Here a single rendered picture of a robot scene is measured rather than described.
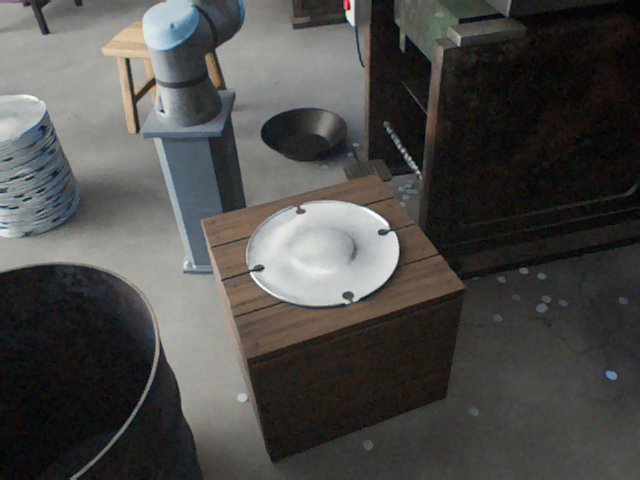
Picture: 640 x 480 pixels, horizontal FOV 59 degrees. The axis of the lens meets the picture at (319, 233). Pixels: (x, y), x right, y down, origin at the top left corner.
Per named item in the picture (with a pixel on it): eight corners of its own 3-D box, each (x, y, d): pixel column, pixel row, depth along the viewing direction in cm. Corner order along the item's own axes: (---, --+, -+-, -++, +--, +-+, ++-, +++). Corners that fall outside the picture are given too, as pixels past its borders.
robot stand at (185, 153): (181, 274, 156) (139, 132, 126) (195, 229, 170) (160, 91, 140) (248, 274, 155) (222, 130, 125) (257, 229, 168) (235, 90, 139)
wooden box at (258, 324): (270, 463, 114) (247, 359, 91) (226, 326, 141) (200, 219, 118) (447, 397, 123) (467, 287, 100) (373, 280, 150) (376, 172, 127)
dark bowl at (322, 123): (270, 178, 187) (267, 160, 183) (256, 132, 209) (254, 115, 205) (357, 162, 192) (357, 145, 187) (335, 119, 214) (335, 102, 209)
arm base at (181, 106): (149, 127, 127) (138, 87, 121) (166, 95, 138) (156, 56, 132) (215, 126, 126) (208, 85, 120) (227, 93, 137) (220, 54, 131)
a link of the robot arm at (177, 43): (142, 77, 124) (125, 15, 115) (179, 52, 133) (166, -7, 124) (187, 87, 120) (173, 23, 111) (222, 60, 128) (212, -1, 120)
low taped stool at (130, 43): (127, 133, 214) (100, 48, 191) (156, 102, 231) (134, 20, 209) (211, 142, 206) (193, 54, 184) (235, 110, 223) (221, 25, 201)
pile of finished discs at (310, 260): (272, 328, 95) (272, 325, 95) (231, 225, 116) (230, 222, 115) (426, 279, 102) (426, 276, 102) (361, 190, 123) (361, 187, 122)
